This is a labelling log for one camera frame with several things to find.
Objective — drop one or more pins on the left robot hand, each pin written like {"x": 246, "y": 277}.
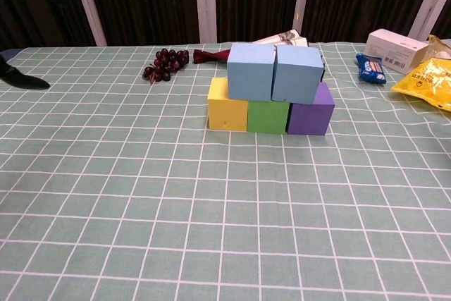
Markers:
{"x": 24, "y": 80}

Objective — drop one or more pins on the yellow foam cube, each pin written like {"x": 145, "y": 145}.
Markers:
{"x": 225, "y": 114}

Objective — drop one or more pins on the light blue foam cube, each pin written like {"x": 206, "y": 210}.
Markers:
{"x": 297, "y": 75}
{"x": 250, "y": 75}

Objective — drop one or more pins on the green foam cube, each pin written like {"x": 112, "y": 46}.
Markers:
{"x": 267, "y": 117}

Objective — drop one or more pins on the purple foam cube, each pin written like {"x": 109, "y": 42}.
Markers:
{"x": 311, "y": 117}

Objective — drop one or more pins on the blue table pad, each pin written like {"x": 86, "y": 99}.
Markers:
{"x": 7, "y": 53}

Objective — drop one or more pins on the dark red grape bunch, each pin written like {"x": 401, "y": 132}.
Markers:
{"x": 169, "y": 63}

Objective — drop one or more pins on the painted paper folding fan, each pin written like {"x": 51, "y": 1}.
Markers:
{"x": 211, "y": 56}

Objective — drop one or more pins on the green checkered tablecloth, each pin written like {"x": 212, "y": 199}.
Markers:
{"x": 225, "y": 227}

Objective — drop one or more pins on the blue cookie packet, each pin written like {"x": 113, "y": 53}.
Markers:
{"x": 371, "y": 70}

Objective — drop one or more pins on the white cardboard box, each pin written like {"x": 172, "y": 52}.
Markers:
{"x": 391, "y": 47}

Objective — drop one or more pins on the yellow snack bag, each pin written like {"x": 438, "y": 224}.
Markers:
{"x": 430, "y": 82}

